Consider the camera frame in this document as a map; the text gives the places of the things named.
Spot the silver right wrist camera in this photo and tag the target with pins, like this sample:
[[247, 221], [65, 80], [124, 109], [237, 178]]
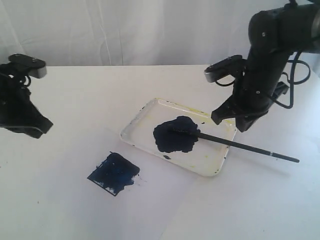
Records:
[[233, 65]]

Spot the dark blue paint blob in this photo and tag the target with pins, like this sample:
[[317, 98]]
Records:
[[173, 135]]

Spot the white plastic paint tray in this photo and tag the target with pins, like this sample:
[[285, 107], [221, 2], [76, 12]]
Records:
[[206, 157]]

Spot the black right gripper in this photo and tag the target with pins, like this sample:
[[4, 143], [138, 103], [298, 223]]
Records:
[[252, 96]]

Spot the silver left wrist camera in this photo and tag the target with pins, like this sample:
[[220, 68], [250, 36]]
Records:
[[28, 65]]

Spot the black paintbrush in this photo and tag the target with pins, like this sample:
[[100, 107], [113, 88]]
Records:
[[234, 144]]

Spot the white paper sheet with square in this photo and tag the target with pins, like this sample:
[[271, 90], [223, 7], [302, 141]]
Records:
[[97, 187]]

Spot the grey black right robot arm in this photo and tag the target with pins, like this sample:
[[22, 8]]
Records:
[[277, 37]]

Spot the white backdrop curtain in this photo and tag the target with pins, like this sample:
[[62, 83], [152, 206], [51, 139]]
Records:
[[127, 32]]

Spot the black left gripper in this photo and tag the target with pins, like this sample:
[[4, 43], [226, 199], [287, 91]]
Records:
[[17, 112]]

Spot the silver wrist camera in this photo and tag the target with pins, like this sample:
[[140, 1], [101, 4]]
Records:
[[28, 65], [233, 65]]

